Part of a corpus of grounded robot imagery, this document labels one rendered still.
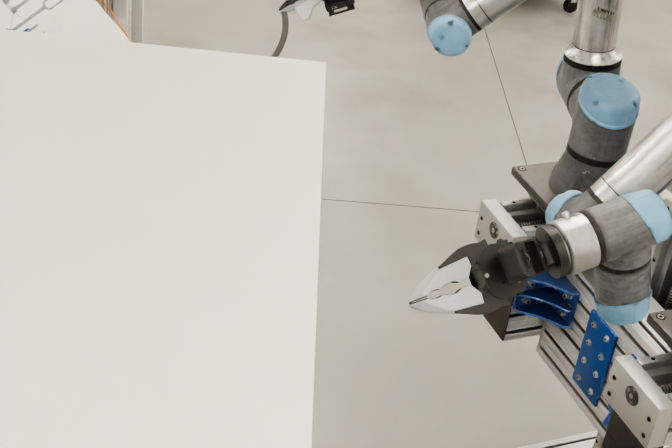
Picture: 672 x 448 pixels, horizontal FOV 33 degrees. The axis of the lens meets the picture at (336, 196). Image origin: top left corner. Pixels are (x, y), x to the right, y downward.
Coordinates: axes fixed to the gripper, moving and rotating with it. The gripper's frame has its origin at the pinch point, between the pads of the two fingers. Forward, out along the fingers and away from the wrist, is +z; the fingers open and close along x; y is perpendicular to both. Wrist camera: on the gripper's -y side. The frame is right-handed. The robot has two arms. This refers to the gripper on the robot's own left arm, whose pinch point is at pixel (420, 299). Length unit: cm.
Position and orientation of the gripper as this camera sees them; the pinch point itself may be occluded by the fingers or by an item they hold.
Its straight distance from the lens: 144.6
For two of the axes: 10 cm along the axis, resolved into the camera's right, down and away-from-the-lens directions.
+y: -1.4, 1.5, 9.8
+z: -9.3, 3.2, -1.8
